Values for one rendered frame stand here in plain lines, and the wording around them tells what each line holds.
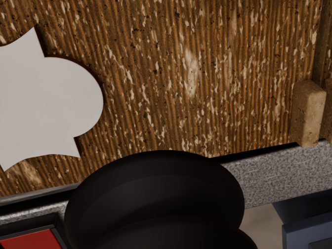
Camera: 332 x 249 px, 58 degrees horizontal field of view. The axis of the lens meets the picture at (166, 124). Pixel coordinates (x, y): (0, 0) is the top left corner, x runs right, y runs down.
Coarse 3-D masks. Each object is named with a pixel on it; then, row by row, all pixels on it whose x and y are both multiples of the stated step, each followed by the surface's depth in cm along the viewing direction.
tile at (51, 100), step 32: (32, 32) 21; (0, 64) 22; (32, 64) 22; (64, 64) 23; (0, 96) 23; (32, 96) 24; (64, 96) 24; (96, 96) 24; (0, 128) 25; (32, 128) 25; (64, 128) 25; (0, 160) 26
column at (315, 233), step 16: (320, 192) 61; (288, 208) 64; (304, 208) 61; (320, 208) 58; (288, 224) 51; (304, 224) 50; (320, 224) 49; (288, 240) 50; (304, 240) 51; (320, 240) 52
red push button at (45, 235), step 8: (40, 232) 34; (48, 232) 34; (0, 240) 33; (8, 240) 34; (16, 240) 34; (24, 240) 34; (32, 240) 34; (40, 240) 34; (48, 240) 34; (56, 240) 35; (8, 248) 34; (16, 248) 34; (24, 248) 34; (32, 248) 35; (40, 248) 35; (48, 248) 35; (56, 248) 35
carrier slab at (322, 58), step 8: (328, 0) 24; (328, 8) 24; (328, 16) 25; (320, 24) 26; (328, 24) 25; (320, 32) 26; (328, 32) 25; (320, 40) 26; (328, 40) 25; (320, 48) 26; (328, 48) 26; (320, 56) 27; (328, 56) 26; (320, 64) 27; (328, 64) 27; (320, 72) 27; (328, 72) 27; (312, 80) 29; (320, 80) 27; (320, 136) 31
